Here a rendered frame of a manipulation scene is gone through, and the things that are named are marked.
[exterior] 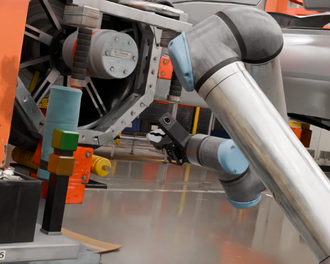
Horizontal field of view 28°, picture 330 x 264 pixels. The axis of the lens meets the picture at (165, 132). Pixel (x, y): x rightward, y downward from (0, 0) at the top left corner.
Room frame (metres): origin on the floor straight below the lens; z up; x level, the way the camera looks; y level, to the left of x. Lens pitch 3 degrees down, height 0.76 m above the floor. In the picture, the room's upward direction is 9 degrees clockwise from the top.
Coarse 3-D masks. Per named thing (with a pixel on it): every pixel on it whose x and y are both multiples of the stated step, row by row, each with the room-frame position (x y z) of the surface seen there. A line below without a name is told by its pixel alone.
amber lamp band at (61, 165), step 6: (54, 156) 1.29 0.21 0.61; (60, 156) 1.28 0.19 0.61; (66, 156) 1.29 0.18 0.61; (54, 162) 1.29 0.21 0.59; (60, 162) 1.28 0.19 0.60; (66, 162) 1.29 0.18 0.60; (72, 162) 1.30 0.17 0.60; (48, 168) 1.30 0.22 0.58; (54, 168) 1.29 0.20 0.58; (60, 168) 1.28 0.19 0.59; (66, 168) 1.29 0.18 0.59; (72, 168) 1.30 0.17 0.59; (60, 174) 1.29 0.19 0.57; (66, 174) 1.29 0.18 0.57; (72, 174) 1.31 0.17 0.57
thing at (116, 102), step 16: (48, 16) 1.97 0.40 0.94; (112, 16) 2.20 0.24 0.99; (48, 32) 2.00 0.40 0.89; (128, 32) 2.17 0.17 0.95; (48, 48) 1.97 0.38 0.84; (32, 64) 1.94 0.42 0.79; (48, 64) 1.99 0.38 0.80; (64, 64) 2.06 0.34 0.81; (48, 80) 1.98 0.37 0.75; (64, 80) 2.03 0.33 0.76; (96, 80) 2.29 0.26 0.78; (112, 80) 2.22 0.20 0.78; (128, 80) 2.16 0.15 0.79; (32, 96) 1.95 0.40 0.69; (96, 96) 2.10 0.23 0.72; (112, 96) 2.17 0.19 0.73; (80, 112) 2.19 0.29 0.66; (96, 112) 2.12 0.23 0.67
